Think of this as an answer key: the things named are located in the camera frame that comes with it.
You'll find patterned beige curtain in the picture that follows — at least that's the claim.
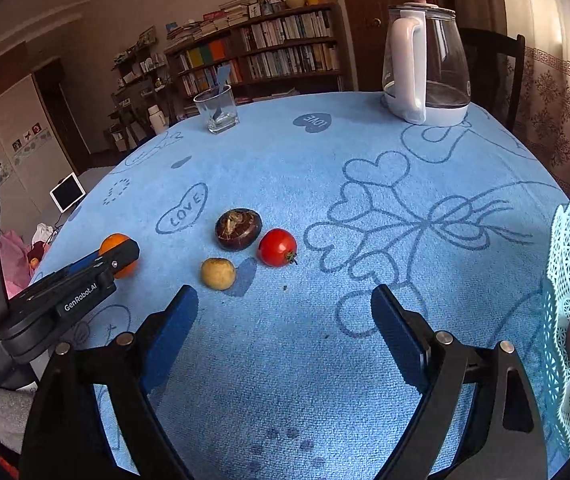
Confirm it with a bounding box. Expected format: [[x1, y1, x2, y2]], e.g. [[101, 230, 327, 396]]
[[500, 0, 570, 201]]

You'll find narrow cluttered wooden shelf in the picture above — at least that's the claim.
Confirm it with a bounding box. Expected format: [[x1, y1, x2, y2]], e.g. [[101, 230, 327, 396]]
[[108, 50, 176, 151]]

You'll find glass kettle with white handle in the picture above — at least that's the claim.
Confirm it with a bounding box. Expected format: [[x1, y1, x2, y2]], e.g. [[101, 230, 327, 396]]
[[381, 0, 472, 127]]

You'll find red tomato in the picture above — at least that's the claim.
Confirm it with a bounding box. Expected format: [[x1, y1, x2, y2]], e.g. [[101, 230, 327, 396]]
[[257, 228, 299, 268]]

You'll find tan longan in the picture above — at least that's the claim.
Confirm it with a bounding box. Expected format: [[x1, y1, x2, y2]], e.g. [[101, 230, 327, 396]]
[[201, 257, 237, 291]]

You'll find white wardrobe with stickers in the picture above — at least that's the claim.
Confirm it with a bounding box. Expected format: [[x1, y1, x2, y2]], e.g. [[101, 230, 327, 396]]
[[0, 72, 78, 196]]

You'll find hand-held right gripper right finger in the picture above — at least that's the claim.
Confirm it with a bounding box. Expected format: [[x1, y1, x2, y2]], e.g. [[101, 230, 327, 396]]
[[371, 284, 550, 480]]

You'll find clear drinking glass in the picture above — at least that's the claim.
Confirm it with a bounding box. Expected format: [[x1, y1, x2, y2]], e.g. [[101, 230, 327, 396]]
[[193, 85, 241, 135]]

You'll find blue printed tablecloth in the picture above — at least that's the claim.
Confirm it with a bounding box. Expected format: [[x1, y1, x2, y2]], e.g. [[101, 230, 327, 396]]
[[30, 91, 570, 480]]

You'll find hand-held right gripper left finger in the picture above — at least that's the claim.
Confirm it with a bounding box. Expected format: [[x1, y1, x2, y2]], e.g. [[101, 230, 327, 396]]
[[18, 284, 200, 480]]

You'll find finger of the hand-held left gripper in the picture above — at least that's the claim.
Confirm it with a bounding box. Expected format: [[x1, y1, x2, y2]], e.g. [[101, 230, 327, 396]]
[[58, 239, 141, 283]]

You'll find person's left forearm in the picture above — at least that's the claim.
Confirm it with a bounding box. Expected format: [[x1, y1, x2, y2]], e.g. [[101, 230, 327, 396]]
[[0, 385, 36, 453]]

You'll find blue spoon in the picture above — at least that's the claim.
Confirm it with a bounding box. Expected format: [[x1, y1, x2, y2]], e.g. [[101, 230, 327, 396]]
[[213, 64, 233, 126]]

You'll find dark wooden chair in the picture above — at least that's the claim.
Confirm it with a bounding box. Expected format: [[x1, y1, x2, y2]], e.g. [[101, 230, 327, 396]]
[[457, 27, 526, 133]]

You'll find white crumpled bag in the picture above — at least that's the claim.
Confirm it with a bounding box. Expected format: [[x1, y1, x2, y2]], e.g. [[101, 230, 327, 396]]
[[32, 223, 56, 246]]

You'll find wide wooden bookshelf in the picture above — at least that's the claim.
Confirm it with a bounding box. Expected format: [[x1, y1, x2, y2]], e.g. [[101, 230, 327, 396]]
[[165, 2, 351, 111]]

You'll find pink cloth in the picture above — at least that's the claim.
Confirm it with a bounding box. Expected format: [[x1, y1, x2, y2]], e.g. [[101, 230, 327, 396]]
[[0, 230, 36, 301]]

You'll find stack of books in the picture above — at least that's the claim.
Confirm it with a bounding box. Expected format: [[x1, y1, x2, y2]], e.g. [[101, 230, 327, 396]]
[[166, 0, 251, 43]]

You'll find orange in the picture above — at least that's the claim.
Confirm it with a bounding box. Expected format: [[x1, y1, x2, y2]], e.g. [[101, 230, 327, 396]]
[[99, 233, 140, 280]]

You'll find white tablet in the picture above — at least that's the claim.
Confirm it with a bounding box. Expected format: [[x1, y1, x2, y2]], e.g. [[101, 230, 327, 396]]
[[49, 172, 87, 213]]

